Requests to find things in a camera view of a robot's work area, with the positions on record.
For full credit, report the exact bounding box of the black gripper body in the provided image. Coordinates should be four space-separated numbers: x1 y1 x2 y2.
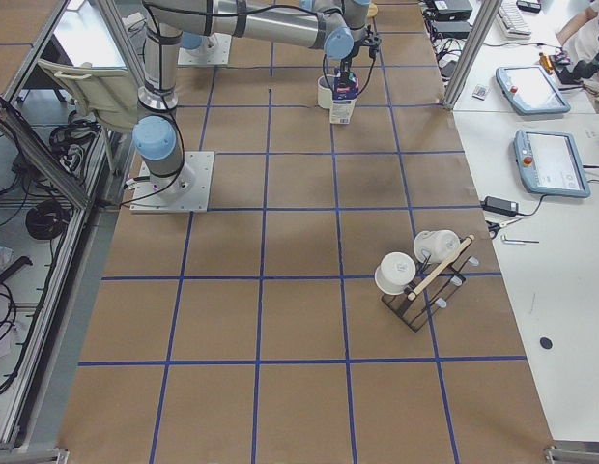
341 28 381 63

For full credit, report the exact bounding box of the blue white milk carton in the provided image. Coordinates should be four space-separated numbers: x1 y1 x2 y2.
329 70 359 125

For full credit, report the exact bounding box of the white ribbed mug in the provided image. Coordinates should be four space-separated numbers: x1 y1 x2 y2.
317 74 334 110

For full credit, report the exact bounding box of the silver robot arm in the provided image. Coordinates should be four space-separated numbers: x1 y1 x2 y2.
129 0 381 213

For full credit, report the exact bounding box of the white ribbed cup on rack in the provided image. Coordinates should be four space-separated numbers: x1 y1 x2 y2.
414 230 460 264

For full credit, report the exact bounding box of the wooden mug tree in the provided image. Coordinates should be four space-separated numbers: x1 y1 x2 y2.
366 2 379 18

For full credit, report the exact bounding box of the far teach pendant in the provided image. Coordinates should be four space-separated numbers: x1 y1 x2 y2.
496 65 571 115

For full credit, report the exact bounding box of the teach pendant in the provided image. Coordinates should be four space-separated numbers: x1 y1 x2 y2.
513 130 590 198
496 65 571 115

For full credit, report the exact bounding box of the black power adapter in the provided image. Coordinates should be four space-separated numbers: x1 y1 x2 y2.
480 196 519 218

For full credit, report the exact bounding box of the near teach pendant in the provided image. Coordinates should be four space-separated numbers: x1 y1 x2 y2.
513 130 590 198

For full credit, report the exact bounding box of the grey office chair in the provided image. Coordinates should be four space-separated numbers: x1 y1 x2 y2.
38 59 137 133

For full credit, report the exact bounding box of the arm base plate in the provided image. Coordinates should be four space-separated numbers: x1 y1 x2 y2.
178 32 232 67
128 151 214 214

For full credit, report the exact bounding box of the wooden rack handle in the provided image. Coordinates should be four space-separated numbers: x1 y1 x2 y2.
407 235 475 302

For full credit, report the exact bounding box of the black wire cup rack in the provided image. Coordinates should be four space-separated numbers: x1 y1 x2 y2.
381 255 479 333

